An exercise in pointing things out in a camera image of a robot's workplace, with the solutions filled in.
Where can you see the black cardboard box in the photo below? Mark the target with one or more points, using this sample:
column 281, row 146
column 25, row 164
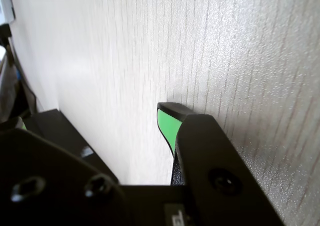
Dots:
column 40, row 129

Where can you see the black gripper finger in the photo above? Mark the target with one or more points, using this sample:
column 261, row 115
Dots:
column 212, row 173
column 50, row 186

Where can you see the black box lid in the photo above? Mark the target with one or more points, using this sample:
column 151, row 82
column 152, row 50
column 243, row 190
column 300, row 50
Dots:
column 75, row 135

